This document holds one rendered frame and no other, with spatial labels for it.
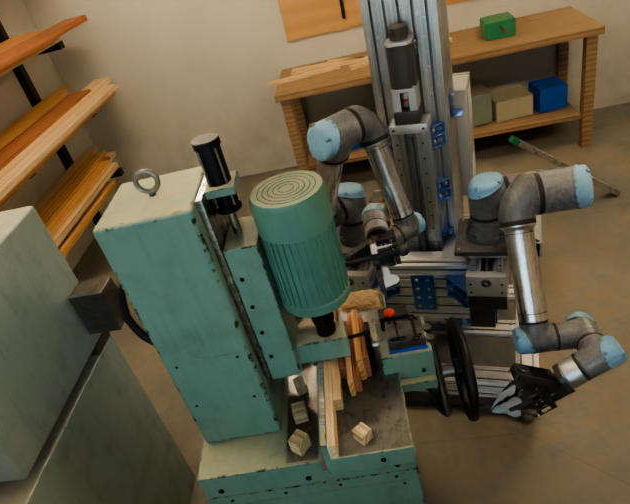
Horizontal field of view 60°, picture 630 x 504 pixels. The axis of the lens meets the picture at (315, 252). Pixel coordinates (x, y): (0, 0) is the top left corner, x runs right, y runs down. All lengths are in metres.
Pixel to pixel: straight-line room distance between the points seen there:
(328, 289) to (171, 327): 0.38
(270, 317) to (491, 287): 0.92
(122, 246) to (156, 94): 3.70
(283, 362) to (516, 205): 0.74
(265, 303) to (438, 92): 1.04
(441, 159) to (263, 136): 2.87
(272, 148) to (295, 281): 3.64
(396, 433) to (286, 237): 0.54
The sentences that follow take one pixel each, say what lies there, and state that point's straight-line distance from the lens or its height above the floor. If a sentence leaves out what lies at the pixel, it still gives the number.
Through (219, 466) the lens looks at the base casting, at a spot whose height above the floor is 0.80.
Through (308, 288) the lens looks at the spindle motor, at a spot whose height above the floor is 1.25.
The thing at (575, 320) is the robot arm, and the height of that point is 0.89.
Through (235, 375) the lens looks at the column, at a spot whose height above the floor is 1.05.
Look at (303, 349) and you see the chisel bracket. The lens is 1.44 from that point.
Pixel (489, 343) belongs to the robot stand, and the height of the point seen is 0.21.
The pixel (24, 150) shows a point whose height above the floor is 1.12.
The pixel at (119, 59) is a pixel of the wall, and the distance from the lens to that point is 4.86.
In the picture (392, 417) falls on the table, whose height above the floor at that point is 0.90.
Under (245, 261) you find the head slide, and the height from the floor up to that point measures 1.35.
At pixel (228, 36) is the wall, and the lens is 4.57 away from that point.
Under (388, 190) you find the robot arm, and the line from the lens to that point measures 1.78.
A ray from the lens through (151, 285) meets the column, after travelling 1.25.
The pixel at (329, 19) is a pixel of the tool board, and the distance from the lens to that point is 4.45.
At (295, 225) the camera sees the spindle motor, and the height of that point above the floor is 1.42.
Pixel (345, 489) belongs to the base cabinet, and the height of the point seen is 0.67.
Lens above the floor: 2.00
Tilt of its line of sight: 33 degrees down
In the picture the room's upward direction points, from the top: 15 degrees counter-clockwise
